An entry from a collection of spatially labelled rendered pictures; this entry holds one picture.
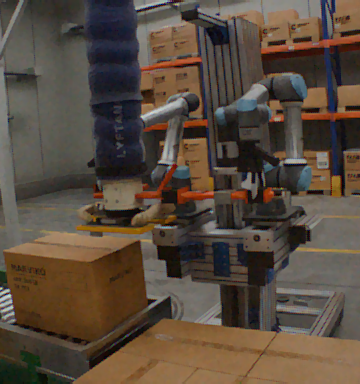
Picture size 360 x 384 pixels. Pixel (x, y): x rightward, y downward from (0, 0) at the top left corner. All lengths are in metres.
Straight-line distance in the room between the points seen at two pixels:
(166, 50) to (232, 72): 7.89
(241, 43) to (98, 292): 1.40
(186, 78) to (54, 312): 8.16
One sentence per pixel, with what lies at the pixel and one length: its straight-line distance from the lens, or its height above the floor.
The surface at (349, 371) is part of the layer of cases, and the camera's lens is 1.78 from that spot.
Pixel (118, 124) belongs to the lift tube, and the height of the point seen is 1.50.
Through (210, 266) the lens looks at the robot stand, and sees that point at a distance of 2.30.
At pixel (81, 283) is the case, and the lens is 2.00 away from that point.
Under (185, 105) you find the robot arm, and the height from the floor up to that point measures 1.58.
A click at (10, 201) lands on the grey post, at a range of 5.16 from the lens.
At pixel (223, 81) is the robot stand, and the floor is 1.70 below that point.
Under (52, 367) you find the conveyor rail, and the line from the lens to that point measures 2.14.
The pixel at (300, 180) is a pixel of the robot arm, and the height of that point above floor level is 1.20.
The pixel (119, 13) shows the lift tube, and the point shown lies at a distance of 1.91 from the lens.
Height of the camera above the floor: 1.46
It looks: 8 degrees down
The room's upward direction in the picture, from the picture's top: 5 degrees counter-clockwise
